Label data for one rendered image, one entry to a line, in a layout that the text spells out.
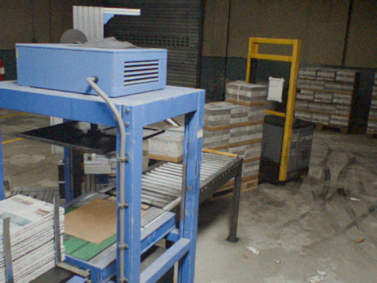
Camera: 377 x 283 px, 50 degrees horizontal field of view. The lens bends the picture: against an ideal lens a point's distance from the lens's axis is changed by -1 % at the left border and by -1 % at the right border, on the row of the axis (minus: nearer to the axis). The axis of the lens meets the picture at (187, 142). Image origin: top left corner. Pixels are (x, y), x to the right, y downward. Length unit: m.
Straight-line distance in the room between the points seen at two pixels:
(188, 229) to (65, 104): 1.02
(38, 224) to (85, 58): 0.74
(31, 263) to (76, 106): 0.68
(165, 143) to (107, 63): 1.68
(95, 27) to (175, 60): 8.41
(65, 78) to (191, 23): 9.86
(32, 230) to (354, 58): 9.46
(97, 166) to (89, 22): 1.22
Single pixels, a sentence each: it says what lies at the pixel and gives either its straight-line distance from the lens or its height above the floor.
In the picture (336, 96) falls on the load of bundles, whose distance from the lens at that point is 8.98.
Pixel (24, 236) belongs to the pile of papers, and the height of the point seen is 1.02.
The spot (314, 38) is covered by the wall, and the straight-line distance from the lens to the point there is 10.67.
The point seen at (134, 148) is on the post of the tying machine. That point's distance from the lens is 1.63.
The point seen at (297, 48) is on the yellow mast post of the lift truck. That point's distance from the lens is 5.04.
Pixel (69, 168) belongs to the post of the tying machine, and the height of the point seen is 0.95.
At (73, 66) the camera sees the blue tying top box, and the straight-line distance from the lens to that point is 1.91.
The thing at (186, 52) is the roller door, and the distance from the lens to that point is 11.73.
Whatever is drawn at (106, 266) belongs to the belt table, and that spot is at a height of 0.79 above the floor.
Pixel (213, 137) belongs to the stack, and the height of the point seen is 0.76.
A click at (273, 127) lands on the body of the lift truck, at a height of 0.72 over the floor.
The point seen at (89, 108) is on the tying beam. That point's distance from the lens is 1.72.
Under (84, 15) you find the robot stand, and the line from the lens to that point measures 3.63.
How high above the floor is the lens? 1.82
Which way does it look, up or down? 15 degrees down
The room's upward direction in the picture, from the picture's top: 3 degrees clockwise
